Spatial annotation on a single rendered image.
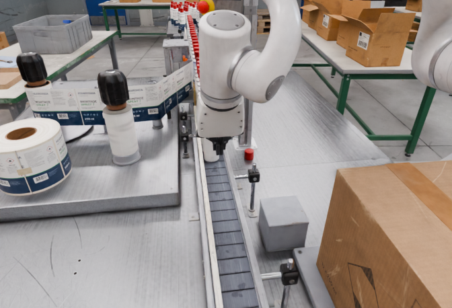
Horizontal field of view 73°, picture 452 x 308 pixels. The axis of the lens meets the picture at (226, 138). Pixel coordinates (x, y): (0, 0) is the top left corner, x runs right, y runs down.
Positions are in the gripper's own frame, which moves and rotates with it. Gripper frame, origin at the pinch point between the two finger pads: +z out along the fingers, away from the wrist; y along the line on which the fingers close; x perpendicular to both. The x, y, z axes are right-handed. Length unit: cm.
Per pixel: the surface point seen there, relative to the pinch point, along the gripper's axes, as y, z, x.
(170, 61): 13, 25, -68
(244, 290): -2.0, 9.8, 29.6
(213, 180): 0.5, 22.2, -4.4
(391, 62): -143, 73, -125
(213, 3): -4, -10, -50
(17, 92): 103, 66, -102
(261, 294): -3.4, -0.1, 33.0
